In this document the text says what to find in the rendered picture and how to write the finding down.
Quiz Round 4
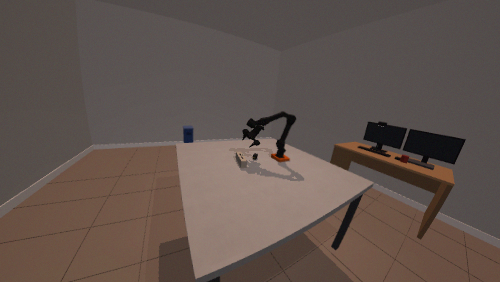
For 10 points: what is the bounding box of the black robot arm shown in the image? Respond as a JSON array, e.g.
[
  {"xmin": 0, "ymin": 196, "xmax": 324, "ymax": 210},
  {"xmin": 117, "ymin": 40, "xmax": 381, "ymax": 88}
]
[{"xmin": 246, "ymin": 111, "xmax": 296, "ymax": 158}]

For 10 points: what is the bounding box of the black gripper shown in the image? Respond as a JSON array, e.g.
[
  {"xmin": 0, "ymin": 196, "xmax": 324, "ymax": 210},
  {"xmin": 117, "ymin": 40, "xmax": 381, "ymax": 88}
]
[{"xmin": 242, "ymin": 129, "xmax": 260, "ymax": 148}]

